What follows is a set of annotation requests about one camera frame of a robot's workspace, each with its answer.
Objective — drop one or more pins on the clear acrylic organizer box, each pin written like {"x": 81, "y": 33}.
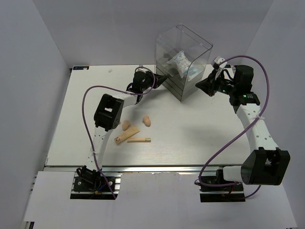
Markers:
{"x": 196, "y": 49}

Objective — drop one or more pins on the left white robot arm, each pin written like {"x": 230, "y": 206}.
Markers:
{"x": 109, "y": 110}

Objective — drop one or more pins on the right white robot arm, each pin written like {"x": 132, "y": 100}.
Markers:
{"x": 267, "y": 163}

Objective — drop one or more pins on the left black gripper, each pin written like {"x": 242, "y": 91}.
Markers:
{"x": 159, "y": 79}

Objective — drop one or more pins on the beige foundation tube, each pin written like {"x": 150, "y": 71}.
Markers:
{"x": 131, "y": 131}

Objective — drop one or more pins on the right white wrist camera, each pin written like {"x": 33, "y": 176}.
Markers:
{"x": 219, "y": 63}

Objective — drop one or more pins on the aluminium table front rail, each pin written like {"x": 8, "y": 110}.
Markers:
{"x": 122, "y": 169}

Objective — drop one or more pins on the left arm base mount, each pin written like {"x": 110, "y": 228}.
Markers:
{"x": 90, "y": 184}

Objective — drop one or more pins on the cotton pad pack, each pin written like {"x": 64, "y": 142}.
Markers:
{"x": 193, "y": 73}
{"x": 181, "y": 62}

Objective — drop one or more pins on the gold slim concealer stick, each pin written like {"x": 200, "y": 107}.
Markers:
{"x": 139, "y": 140}

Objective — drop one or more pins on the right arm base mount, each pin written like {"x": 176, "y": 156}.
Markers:
{"x": 221, "y": 194}

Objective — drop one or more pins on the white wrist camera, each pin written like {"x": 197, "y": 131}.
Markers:
{"x": 140, "y": 70}
{"x": 219, "y": 63}

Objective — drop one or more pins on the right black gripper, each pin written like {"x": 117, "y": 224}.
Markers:
{"x": 208, "y": 85}

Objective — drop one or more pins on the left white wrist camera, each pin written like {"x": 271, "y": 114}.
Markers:
{"x": 140, "y": 70}

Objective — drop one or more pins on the beige makeup sponge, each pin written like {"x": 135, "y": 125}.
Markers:
{"x": 125, "y": 125}
{"x": 146, "y": 121}

